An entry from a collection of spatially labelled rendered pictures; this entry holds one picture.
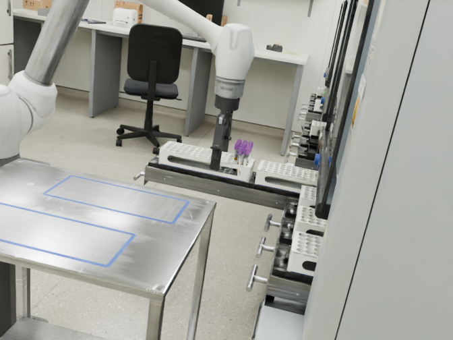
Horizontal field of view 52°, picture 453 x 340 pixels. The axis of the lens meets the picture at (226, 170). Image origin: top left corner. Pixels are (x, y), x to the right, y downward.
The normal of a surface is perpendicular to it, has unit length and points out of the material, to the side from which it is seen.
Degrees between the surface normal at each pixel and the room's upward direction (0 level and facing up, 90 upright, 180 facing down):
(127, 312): 0
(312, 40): 90
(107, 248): 0
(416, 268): 90
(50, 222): 0
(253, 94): 90
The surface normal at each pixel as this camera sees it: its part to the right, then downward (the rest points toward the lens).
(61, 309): 0.14, -0.93
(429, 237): -0.21, 0.32
